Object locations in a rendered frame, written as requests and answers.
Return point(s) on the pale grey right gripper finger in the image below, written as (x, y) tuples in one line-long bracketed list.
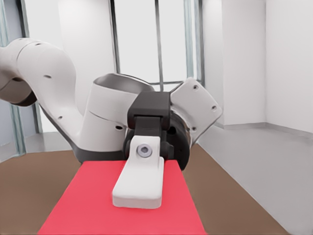
[(139, 186)]

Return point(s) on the red wooden cube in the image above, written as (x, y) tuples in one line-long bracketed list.
[(93, 215)]

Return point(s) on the silver frame crossbar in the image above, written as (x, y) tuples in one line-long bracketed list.
[(171, 83)]

